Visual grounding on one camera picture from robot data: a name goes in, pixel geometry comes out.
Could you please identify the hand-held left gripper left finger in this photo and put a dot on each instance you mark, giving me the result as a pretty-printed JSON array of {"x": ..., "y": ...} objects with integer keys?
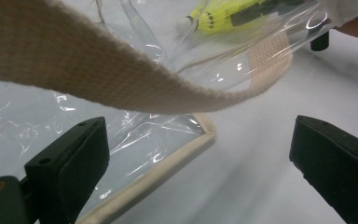
[{"x": 68, "y": 165}]

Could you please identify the clear tote bag beige trim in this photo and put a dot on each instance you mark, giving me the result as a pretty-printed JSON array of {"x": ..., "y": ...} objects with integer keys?
[{"x": 74, "y": 62}]

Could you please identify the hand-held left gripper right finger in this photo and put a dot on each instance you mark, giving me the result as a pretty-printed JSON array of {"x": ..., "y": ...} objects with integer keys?
[{"x": 338, "y": 165}]

